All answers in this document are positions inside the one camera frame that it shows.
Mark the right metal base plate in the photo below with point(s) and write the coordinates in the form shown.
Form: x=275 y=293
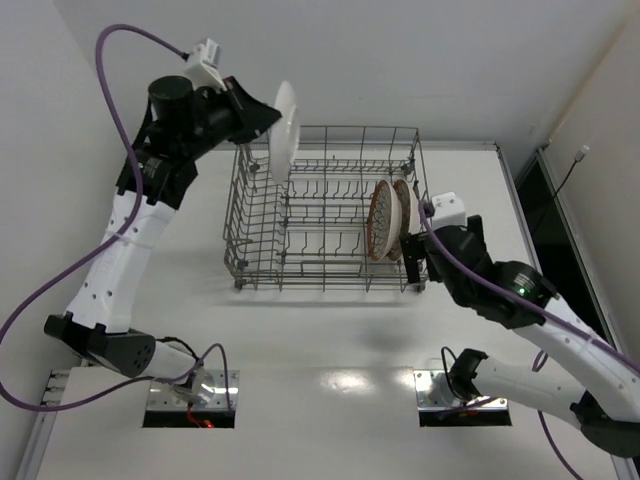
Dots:
x=433 y=396

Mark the white plate orange sunburst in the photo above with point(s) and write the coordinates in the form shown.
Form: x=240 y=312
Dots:
x=285 y=134

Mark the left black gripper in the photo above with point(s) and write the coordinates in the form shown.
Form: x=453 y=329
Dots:
x=239 y=112

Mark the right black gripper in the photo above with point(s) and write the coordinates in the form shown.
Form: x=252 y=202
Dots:
x=432 y=251

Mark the floral plate brown rim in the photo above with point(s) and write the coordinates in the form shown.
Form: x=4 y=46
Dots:
x=384 y=220
x=410 y=219

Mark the grey wire dish rack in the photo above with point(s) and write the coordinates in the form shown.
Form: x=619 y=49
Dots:
x=311 y=230

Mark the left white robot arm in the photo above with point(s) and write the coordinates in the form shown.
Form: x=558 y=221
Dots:
x=97 y=323

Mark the metal base plate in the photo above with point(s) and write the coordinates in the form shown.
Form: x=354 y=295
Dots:
x=433 y=396
x=209 y=391

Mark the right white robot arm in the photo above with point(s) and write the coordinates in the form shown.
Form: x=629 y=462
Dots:
x=600 y=395

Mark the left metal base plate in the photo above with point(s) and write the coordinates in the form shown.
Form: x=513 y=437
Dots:
x=209 y=391

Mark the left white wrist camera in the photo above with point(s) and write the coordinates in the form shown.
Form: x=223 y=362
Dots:
x=201 y=65

